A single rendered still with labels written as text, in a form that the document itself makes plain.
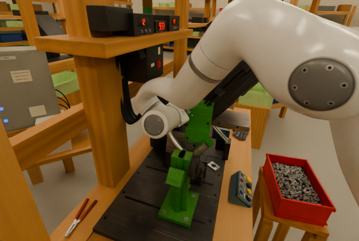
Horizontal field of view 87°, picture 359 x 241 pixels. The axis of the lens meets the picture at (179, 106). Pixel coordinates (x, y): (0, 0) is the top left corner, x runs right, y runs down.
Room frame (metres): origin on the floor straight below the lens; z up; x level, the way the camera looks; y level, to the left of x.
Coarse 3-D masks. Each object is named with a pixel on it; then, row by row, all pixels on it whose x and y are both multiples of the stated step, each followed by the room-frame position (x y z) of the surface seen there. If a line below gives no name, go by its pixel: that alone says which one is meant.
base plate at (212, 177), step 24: (144, 168) 0.74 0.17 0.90; (168, 168) 0.75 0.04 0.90; (120, 192) 0.59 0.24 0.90; (144, 192) 0.60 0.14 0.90; (216, 192) 0.61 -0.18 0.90; (120, 216) 0.48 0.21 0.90; (144, 216) 0.48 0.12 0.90; (120, 240) 0.40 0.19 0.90; (144, 240) 0.40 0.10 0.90; (168, 240) 0.40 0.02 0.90; (192, 240) 0.40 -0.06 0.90
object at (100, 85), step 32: (64, 0) 0.65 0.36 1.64; (96, 0) 0.67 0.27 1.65; (96, 32) 0.65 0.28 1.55; (96, 64) 0.63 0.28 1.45; (96, 96) 0.63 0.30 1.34; (0, 128) 0.34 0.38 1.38; (96, 128) 0.64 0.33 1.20; (0, 160) 0.32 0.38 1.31; (96, 160) 0.65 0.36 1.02; (128, 160) 0.75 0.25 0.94; (0, 192) 0.29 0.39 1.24; (0, 224) 0.27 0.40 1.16; (32, 224) 0.32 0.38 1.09
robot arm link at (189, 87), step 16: (192, 64) 0.39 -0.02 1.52; (160, 80) 0.50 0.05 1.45; (176, 80) 0.43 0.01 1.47; (192, 80) 0.39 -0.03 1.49; (208, 80) 0.37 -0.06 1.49; (144, 96) 0.50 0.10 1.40; (160, 96) 0.46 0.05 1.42; (176, 96) 0.42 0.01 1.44; (192, 96) 0.40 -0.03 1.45; (144, 112) 0.51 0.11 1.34
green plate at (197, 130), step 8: (200, 104) 0.79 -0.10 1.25; (192, 112) 0.79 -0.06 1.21; (200, 112) 0.78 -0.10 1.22; (208, 112) 0.77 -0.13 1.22; (192, 120) 0.78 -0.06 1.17; (200, 120) 0.77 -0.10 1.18; (208, 120) 0.76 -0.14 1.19; (192, 128) 0.77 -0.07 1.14; (200, 128) 0.76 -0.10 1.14; (208, 128) 0.75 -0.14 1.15; (192, 136) 0.76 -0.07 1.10; (200, 136) 0.75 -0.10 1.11; (208, 136) 0.74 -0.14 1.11
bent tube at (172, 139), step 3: (186, 111) 0.73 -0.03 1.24; (189, 111) 0.75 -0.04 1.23; (171, 132) 0.74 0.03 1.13; (168, 135) 0.73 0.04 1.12; (171, 135) 0.73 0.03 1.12; (168, 138) 0.73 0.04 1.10; (171, 138) 0.72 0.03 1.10; (174, 138) 0.73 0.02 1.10; (171, 141) 0.72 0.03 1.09; (174, 141) 0.72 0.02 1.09; (177, 141) 0.72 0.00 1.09; (174, 144) 0.71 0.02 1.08; (177, 144) 0.71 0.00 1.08; (180, 144) 0.72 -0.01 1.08; (177, 147) 0.70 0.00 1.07; (180, 147) 0.70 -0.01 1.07
